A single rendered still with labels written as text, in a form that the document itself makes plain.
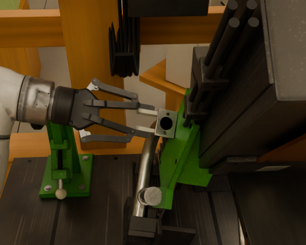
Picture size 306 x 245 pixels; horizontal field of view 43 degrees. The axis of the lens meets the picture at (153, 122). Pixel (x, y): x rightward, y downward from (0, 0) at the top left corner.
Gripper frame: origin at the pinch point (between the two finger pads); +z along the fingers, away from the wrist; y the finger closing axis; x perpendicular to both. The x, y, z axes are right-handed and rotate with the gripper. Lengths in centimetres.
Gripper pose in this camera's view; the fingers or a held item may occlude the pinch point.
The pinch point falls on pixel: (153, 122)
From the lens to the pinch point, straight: 79.9
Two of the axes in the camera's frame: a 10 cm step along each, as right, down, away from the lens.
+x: -2.1, 1.0, 9.7
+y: 1.5, -9.8, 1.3
